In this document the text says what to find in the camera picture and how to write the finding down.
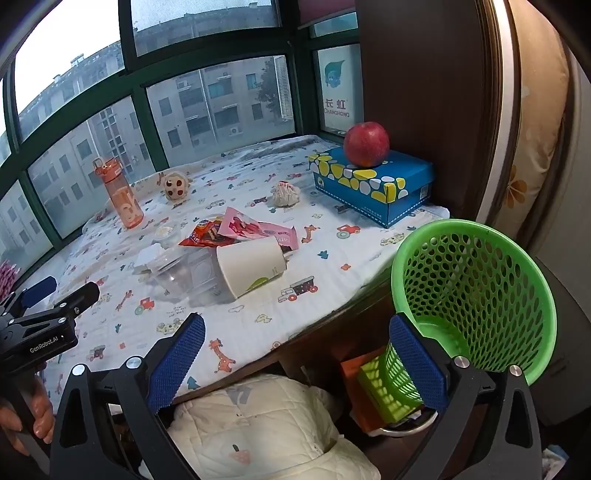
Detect orange box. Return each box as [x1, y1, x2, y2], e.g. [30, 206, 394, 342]
[340, 348, 394, 435]

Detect brown wooden wardrobe panel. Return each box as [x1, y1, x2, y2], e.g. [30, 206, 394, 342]
[355, 0, 509, 223]

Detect crumpled white tissue ball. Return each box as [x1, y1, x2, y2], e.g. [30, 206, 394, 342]
[270, 180, 301, 206]

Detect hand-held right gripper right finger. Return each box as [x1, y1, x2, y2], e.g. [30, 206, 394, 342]
[388, 314, 543, 480]

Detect clear round plastic lid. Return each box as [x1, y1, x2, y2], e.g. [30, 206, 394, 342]
[154, 224, 186, 243]

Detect red apple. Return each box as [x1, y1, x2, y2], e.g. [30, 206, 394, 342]
[343, 121, 391, 168]

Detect white louvered outdoor unit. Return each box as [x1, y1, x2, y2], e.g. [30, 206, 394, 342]
[273, 54, 297, 123]

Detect person's left hand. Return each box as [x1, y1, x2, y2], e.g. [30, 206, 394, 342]
[0, 373, 56, 457]

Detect red orange snack wrapper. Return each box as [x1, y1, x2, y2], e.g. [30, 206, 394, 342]
[178, 217, 232, 248]

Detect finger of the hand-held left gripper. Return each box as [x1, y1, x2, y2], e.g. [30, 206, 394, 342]
[13, 275, 58, 306]
[46, 281, 101, 320]

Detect white quilted blanket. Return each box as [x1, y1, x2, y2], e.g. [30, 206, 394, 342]
[165, 373, 385, 480]

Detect white paper cup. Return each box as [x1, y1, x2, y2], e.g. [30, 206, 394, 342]
[215, 236, 288, 300]

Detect blue spotted tissue box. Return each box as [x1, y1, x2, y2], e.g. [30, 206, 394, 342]
[308, 145, 436, 228]

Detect green plastic mesh basket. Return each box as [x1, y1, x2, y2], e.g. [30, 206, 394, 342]
[357, 219, 559, 426]

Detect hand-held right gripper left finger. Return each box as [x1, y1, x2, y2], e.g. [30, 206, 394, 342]
[48, 313, 206, 480]

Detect cream toy with red spots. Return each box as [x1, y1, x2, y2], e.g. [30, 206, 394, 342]
[163, 171, 191, 204]

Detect green window frame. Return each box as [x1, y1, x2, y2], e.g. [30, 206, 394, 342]
[0, 0, 365, 259]

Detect clear plastic food container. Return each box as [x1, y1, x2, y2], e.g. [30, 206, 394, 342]
[134, 249, 223, 308]

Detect pink snack wrapper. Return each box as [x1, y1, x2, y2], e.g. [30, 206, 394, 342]
[217, 206, 299, 253]

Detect pink striped object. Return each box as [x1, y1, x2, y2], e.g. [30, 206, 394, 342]
[0, 260, 20, 302]

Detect beige floral curtain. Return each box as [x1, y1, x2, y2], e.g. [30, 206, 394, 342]
[475, 0, 575, 243]

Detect white window sticker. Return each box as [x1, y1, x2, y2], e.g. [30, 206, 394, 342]
[321, 45, 363, 136]

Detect orange water bottle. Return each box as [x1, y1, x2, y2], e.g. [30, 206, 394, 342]
[92, 157, 145, 230]

